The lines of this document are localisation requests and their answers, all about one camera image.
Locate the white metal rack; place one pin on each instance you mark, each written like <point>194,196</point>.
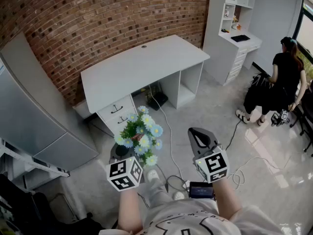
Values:
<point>29,165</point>

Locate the white desk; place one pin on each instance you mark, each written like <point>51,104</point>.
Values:
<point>137,67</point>

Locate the black office chair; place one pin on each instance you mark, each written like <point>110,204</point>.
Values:
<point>305,121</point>

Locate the large grey cabinet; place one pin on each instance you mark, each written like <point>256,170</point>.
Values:
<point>36,111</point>

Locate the white shelf cabinet with drawers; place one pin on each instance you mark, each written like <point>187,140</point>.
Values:
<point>220,45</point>

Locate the person's white printed shirt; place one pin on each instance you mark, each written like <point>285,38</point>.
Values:
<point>190,219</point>

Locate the person's grey trousers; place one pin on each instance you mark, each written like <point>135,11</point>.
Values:
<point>157,195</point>

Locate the person's white shoe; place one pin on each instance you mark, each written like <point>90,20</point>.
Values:
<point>152,175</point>
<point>178,195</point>

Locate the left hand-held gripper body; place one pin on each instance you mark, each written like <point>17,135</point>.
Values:
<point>122,172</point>

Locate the black framed window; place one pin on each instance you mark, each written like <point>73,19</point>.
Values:
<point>305,33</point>

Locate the blue flowers with green leaves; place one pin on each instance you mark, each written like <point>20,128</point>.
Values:
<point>143,133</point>

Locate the person's right forearm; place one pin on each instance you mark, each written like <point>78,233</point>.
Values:
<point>226,199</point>

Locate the black folding chair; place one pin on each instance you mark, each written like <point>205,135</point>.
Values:
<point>36,214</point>

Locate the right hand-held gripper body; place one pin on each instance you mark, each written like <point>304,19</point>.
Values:
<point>212,164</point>

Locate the small black screen device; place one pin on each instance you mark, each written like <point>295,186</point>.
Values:
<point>201,190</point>

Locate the person's left forearm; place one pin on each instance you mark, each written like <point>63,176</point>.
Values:
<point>129,209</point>

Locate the black rectangular device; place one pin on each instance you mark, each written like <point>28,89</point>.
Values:
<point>158,101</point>

